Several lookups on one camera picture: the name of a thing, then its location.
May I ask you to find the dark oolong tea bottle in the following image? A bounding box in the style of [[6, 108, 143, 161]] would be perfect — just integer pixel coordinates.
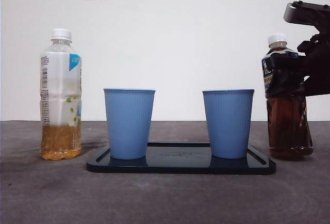
[[260, 33, 314, 161]]

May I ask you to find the pale label green tea bottle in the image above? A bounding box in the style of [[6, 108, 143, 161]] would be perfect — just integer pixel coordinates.
[[39, 28, 83, 161]]

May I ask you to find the blue ribbed cup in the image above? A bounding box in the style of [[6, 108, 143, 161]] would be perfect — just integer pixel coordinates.
[[103, 88, 156, 161], [202, 88, 255, 159]]

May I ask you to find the dark blue tray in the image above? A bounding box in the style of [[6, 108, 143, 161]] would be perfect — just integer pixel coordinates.
[[86, 142, 277, 175]]

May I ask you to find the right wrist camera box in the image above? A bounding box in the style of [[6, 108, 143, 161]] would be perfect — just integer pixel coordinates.
[[283, 1, 330, 27]]

